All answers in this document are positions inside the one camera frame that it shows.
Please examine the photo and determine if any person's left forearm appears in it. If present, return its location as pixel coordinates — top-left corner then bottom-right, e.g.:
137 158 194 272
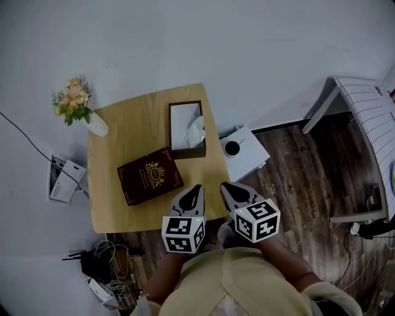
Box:
144 251 188 307

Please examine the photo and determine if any black cable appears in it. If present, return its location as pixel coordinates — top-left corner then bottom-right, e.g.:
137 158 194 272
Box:
0 110 91 197

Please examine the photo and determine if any person's pale shoe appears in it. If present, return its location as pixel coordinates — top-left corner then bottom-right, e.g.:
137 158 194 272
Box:
217 220 237 248

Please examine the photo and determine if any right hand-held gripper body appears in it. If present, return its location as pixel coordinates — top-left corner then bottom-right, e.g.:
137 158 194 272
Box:
226 185 281 244

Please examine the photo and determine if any white desk with striped cloth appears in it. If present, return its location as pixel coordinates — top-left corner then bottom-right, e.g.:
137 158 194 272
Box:
301 77 395 224

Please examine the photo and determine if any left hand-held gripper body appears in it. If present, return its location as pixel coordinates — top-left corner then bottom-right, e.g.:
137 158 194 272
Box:
161 186 207 255

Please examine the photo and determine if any person's pale yellow cardigan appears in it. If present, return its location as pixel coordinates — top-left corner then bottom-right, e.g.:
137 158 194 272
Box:
131 246 364 316

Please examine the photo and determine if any white vase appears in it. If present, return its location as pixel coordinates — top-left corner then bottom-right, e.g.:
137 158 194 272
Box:
82 107 110 137

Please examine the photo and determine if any tangle of cables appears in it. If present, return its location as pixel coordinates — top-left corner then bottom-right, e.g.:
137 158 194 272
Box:
92 239 146 311

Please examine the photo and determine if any white square side table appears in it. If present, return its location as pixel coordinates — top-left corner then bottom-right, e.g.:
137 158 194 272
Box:
218 124 271 183

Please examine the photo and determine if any peach flower bouquet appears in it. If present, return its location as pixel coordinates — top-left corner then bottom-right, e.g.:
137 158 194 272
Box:
51 76 94 127

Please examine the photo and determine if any black cup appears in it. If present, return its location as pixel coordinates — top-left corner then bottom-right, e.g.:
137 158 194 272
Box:
224 138 246 156

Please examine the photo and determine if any thin floor cable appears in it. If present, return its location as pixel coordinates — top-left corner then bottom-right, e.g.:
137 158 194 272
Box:
334 233 395 291

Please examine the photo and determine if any black router with antennas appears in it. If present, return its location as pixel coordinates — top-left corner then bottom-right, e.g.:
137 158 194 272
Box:
62 250 111 280

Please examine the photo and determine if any person's right forearm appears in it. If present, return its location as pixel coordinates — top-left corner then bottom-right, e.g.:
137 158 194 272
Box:
257 236 324 291

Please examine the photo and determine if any white item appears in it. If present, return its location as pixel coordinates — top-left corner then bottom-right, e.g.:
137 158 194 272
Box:
183 114 206 149

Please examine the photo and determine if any dark red ornate book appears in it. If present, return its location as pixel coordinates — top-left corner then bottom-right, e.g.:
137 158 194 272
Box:
117 146 185 207

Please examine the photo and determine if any dark brown box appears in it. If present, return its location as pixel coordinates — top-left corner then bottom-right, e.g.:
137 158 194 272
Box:
167 100 207 160

